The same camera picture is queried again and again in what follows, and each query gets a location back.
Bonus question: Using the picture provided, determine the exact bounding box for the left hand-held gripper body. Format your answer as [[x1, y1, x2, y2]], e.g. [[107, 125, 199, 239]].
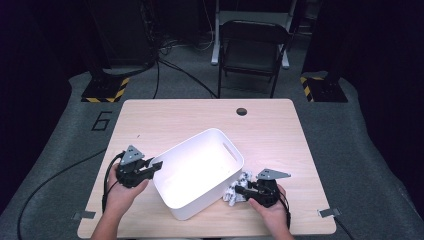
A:
[[115, 144, 149, 189]]

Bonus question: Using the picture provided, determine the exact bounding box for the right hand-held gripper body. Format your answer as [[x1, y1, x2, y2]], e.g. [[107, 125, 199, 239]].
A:
[[246, 168, 292, 209]]

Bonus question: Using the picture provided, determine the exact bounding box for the white patterned cloth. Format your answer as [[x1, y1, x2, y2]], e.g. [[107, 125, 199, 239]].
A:
[[222, 170, 254, 207]]

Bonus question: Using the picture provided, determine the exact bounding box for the white plastic bin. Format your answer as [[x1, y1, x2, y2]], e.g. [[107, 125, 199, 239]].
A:
[[152, 127, 245, 222]]

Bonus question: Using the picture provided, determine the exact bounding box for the person's right hand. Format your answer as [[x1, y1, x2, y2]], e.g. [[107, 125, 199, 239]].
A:
[[248, 184, 291, 234]]

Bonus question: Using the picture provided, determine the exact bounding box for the person's left hand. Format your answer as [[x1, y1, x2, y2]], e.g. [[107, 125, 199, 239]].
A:
[[103, 163, 150, 218]]

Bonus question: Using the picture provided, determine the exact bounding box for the grey tape piece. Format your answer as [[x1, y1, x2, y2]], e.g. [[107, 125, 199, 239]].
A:
[[317, 207, 342, 219], [72, 210, 97, 221]]

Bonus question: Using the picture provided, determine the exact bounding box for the black yellow-striped stand base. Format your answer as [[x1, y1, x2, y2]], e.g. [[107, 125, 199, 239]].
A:
[[299, 74, 349, 103], [80, 68, 130, 104]]

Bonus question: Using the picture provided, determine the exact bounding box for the dark equipment cabinet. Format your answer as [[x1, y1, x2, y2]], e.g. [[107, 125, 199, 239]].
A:
[[86, 0, 158, 68]]

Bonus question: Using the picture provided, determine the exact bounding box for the black folding chair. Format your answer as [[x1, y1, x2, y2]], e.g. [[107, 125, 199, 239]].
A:
[[218, 19, 291, 99], [210, 0, 298, 70]]

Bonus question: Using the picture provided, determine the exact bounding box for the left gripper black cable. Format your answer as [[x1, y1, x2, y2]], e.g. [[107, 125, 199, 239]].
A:
[[101, 151, 126, 213]]

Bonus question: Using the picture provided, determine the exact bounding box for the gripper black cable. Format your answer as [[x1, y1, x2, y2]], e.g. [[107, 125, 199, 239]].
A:
[[101, 151, 126, 213], [279, 191, 293, 231]]

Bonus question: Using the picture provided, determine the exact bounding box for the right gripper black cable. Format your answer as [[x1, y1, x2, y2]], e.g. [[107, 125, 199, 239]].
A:
[[279, 191, 293, 231]]

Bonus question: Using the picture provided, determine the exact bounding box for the short black cable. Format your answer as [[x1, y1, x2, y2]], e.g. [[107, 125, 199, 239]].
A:
[[333, 215, 356, 240]]

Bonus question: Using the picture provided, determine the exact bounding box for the long black floor cable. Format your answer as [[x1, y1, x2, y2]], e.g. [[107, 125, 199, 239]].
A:
[[17, 148, 108, 240]]

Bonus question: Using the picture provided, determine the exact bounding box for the tangle of floor cables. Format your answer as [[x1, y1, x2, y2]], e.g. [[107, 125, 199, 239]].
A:
[[156, 31, 214, 56]]

